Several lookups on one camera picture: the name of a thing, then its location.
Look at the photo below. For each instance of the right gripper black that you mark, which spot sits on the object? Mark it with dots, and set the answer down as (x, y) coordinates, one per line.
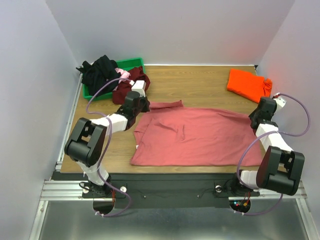
(255, 119)

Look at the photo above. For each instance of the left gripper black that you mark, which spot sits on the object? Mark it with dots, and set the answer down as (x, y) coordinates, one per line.
(146, 104)

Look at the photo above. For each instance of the salmon pink t-shirt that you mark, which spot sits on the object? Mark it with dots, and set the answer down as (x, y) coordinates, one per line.
(171, 134)

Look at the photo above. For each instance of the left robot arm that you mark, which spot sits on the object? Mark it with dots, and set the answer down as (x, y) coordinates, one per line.
(85, 143)

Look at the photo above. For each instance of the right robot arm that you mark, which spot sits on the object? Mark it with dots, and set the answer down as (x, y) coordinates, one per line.
(281, 167)

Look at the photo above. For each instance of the maroon t-shirt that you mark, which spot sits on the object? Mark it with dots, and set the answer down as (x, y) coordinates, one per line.
(120, 92)

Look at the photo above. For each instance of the folded orange t-shirt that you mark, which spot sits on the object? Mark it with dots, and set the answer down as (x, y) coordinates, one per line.
(248, 85)

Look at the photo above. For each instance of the light pink t-shirt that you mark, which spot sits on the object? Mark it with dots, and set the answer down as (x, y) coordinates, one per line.
(123, 75)

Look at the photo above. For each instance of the green plastic bin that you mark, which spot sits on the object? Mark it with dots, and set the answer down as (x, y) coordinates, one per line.
(125, 64)

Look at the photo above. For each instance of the black t-shirt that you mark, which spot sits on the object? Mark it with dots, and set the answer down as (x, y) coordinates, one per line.
(97, 74)

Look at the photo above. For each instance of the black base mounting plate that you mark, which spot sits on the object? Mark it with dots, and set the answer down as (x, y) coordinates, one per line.
(165, 191)

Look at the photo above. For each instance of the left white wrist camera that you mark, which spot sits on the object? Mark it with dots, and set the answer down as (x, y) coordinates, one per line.
(138, 86)

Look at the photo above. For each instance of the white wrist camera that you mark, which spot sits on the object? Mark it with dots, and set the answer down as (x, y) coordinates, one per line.
(138, 86)
(280, 101)

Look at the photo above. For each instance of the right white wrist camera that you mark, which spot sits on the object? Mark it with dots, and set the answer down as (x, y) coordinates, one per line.
(280, 101)

